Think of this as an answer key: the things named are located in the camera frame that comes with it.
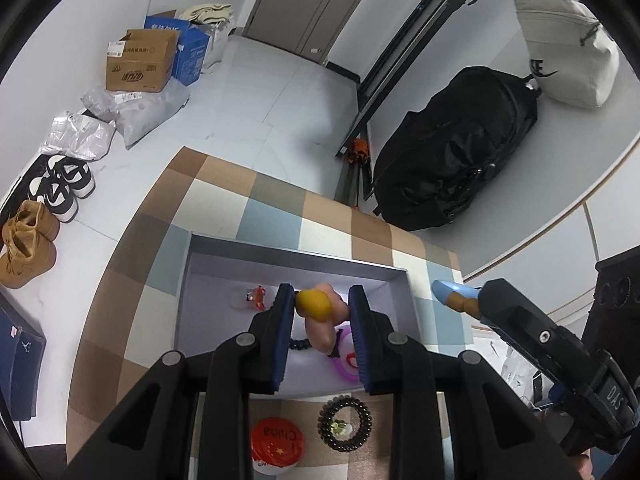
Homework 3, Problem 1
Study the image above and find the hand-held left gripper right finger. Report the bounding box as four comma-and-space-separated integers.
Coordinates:
348, 284, 571, 480

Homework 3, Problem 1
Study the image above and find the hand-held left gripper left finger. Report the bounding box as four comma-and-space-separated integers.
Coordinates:
60, 282, 297, 480

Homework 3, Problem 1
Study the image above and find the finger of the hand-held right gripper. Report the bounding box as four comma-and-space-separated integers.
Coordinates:
477, 279, 589, 382

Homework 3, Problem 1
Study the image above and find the purple cartoon keychain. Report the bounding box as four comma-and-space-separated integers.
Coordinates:
327, 325, 371, 388

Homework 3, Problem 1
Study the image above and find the tan and yellow toy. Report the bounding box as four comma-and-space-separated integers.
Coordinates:
295, 282, 351, 353

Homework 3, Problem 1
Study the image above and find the clear ring with red charm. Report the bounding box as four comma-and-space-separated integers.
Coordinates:
231, 284, 268, 312

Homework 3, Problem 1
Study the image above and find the blue figure toy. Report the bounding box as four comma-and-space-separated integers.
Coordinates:
431, 280, 485, 318

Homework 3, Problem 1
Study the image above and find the grey cardboard box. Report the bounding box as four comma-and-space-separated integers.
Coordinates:
172, 232, 423, 401

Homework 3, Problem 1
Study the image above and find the person's right hand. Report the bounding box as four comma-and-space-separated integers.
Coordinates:
574, 451, 596, 480

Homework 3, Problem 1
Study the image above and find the white paper bag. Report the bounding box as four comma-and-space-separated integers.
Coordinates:
492, 337, 543, 406

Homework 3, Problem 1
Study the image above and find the red round badge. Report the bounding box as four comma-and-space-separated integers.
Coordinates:
250, 416, 306, 476

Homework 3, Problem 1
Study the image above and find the black backpack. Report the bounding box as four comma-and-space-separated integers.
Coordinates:
372, 66, 542, 233

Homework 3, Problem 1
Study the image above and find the small orange black object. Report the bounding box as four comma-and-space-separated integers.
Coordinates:
348, 137, 372, 166

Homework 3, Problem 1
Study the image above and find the grey mailing bag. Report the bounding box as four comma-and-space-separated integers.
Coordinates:
81, 80, 192, 150

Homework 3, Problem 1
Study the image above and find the black and white sneaker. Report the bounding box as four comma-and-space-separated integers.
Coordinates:
27, 175, 81, 223
47, 156, 97, 198

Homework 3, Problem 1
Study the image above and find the dark blue box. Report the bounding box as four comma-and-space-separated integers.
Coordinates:
0, 292, 47, 422

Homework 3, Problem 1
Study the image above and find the brown boot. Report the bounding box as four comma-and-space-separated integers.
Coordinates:
0, 220, 57, 289
17, 200, 61, 241

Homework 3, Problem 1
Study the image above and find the light grey bag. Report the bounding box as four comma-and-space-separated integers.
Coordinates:
514, 0, 621, 109

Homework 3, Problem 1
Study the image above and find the silver plastic bag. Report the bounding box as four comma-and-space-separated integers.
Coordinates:
40, 111, 117, 161

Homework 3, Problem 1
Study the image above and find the blue cardboard box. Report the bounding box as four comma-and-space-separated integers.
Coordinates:
144, 9, 213, 86

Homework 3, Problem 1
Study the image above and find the white plastic sack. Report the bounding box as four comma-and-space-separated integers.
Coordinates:
200, 19, 236, 75

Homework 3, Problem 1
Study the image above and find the black metal rack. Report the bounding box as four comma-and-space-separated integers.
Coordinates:
334, 0, 483, 208

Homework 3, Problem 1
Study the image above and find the brown cardboard box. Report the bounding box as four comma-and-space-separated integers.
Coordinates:
105, 28, 181, 93

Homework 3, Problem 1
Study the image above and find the grey door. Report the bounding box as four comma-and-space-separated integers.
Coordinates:
243, 0, 391, 63

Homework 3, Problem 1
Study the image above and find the beige cloth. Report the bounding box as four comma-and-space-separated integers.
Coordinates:
186, 3, 235, 26

